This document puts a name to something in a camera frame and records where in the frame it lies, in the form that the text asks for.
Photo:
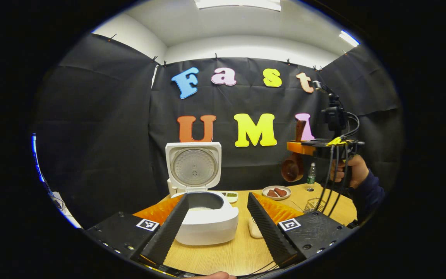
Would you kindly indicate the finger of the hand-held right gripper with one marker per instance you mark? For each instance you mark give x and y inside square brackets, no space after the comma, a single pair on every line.
[298,148]

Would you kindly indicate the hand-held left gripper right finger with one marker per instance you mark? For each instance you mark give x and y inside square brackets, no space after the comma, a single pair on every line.
[265,228]

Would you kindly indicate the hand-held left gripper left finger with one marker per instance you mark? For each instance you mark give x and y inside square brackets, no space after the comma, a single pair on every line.
[168,232]

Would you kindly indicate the clear container of white rice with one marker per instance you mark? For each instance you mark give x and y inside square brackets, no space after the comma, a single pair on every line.
[254,230]

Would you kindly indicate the brown wooden spoon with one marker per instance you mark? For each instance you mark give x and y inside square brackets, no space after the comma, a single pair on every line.
[292,170]

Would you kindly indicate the white rice cooker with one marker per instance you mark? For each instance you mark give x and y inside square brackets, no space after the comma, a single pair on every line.
[207,228]

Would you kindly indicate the clear plastic water bottle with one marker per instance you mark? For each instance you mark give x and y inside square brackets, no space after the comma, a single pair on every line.
[311,178]

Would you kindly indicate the white round plate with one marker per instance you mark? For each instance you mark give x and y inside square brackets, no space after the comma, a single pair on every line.
[265,192]

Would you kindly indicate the white divided sauce dish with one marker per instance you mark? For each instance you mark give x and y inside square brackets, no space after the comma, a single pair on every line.
[231,195]

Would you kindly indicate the white side desk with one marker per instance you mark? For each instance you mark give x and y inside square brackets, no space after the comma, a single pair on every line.
[61,205]

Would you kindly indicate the long ceiling light panel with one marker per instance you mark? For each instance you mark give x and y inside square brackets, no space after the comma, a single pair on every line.
[238,4]

